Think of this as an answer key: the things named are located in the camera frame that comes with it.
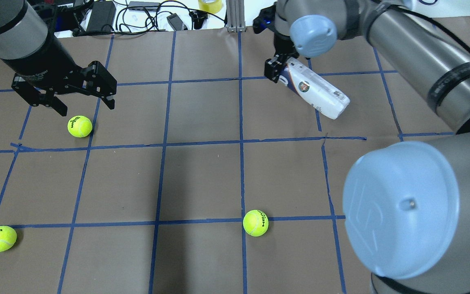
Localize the aluminium frame post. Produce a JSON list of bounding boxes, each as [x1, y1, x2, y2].
[[226, 0, 246, 32]]

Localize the yellow Head tennis ball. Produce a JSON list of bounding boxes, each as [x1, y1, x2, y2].
[[243, 209, 269, 237]]

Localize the black power adapter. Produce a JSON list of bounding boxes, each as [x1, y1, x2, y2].
[[86, 1, 116, 32]]

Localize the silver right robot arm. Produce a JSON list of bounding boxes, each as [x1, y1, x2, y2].
[[242, 37, 452, 294]]

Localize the white tennis ball can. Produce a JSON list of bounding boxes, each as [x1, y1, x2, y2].
[[279, 57, 350, 120]]

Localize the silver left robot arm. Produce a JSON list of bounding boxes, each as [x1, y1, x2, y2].
[[0, 0, 118, 116]]

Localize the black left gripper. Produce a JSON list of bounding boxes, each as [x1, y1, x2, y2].
[[11, 39, 117, 117]]

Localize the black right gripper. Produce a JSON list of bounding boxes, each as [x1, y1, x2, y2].
[[253, 7, 299, 83]]

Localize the yellow tape roll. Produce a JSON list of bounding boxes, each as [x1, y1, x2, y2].
[[198, 0, 223, 14]]

